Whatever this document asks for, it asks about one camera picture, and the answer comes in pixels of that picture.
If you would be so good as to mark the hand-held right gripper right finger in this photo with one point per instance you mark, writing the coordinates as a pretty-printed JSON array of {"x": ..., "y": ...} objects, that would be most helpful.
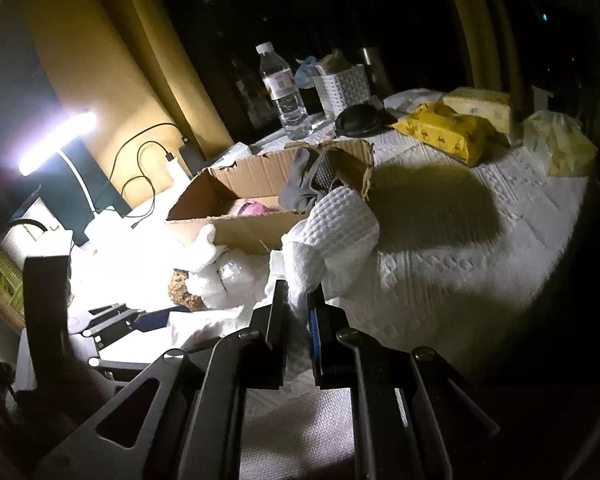
[{"x": 314, "y": 332}]

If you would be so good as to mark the brown fuzzy ball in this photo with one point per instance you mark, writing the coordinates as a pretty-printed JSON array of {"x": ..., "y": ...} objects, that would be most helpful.
[{"x": 184, "y": 291}]

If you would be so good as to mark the pink cloth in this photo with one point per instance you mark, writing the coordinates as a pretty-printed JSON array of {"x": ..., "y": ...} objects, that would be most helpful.
[{"x": 252, "y": 207}]

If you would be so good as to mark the yellow wipes packet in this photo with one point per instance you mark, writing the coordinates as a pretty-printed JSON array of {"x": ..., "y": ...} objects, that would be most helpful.
[{"x": 447, "y": 132}]

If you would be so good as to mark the pale yellow plastic bag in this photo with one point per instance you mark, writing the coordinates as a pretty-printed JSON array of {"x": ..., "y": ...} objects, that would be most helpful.
[{"x": 555, "y": 145}]

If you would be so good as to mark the white desk lamp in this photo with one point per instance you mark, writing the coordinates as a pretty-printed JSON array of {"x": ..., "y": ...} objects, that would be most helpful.
[{"x": 57, "y": 145}]

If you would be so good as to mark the white waffle towel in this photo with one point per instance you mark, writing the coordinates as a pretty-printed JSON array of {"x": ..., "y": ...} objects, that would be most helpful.
[{"x": 332, "y": 240}]

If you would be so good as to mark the clear plastic water bottle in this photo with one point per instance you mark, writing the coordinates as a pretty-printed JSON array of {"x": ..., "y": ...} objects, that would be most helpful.
[{"x": 281, "y": 92}]

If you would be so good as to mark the white plastic basket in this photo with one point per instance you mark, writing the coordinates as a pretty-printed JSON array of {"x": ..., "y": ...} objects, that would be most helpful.
[{"x": 341, "y": 89}]

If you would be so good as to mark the pale yellow tissue pack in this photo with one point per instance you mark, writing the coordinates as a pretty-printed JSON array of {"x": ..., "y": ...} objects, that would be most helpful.
[{"x": 480, "y": 105}]

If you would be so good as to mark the metal thermos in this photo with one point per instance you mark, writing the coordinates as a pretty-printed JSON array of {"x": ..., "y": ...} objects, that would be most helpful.
[{"x": 372, "y": 62}]

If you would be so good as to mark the grey cloth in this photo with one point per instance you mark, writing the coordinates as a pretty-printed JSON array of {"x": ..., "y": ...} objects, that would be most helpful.
[{"x": 305, "y": 180}]

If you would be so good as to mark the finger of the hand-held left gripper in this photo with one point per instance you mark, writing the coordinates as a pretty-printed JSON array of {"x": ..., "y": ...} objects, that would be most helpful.
[
  {"x": 107, "y": 364},
  {"x": 152, "y": 318}
]

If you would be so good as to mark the white textured bedspread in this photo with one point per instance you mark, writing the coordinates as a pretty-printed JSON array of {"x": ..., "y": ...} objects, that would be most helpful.
[{"x": 455, "y": 260}]

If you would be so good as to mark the white charger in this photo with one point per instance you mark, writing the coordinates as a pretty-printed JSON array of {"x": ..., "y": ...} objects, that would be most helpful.
[{"x": 178, "y": 172}]

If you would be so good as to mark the blue plastic bag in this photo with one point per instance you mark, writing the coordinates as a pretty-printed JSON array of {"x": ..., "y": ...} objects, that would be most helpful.
[{"x": 305, "y": 68}]

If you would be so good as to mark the yellow curtain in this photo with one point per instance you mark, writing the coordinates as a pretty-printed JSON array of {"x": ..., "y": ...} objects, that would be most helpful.
[{"x": 130, "y": 55}]

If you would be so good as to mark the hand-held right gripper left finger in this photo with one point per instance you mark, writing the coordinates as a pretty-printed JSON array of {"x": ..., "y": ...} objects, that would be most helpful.
[{"x": 276, "y": 332}]

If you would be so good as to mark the green printed box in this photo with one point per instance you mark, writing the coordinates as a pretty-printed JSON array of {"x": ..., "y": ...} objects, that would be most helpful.
[{"x": 0, "y": 272}]

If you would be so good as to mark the white plush toy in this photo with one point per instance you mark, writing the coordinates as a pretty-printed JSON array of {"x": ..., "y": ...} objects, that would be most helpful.
[{"x": 220, "y": 272}]

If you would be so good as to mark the brown cardboard box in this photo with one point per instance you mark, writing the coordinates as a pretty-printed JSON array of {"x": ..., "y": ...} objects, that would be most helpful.
[{"x": 260, "y": 185}]

